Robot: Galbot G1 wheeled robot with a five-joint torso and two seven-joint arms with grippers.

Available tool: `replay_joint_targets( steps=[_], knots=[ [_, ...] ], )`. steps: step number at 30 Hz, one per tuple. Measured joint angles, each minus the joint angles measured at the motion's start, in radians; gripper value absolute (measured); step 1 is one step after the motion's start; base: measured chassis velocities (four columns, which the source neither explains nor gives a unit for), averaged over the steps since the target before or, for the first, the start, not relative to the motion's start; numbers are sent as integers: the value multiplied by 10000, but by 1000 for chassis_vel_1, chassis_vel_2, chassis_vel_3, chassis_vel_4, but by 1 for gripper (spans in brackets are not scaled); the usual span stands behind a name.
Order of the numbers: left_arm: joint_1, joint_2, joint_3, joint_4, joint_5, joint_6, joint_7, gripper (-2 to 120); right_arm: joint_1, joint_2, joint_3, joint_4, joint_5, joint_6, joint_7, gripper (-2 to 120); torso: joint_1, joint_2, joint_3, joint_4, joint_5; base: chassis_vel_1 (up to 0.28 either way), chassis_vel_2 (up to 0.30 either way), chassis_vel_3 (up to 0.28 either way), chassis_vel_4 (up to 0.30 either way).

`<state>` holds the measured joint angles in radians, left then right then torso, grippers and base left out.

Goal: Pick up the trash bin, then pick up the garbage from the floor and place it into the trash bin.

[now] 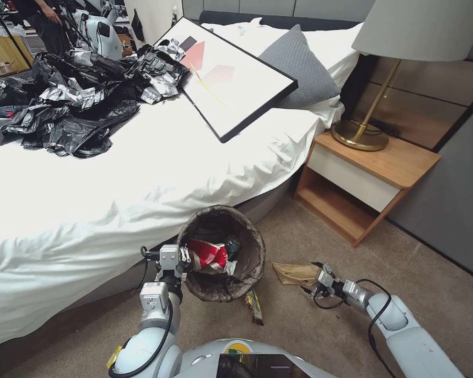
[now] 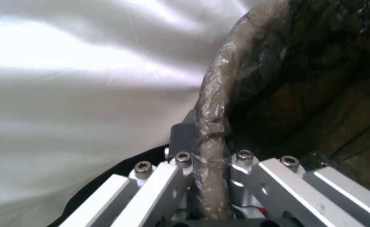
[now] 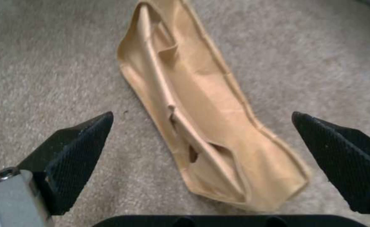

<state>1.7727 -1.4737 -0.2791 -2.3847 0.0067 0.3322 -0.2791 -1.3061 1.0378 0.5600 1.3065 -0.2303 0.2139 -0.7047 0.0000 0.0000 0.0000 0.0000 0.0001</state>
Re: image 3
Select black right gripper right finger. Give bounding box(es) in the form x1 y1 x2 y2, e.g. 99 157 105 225
291 111 370 227

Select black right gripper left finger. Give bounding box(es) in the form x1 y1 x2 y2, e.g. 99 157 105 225
0 111 114 227

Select crumpled tan paper bag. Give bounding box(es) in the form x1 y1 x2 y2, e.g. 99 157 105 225
116 0 312 211

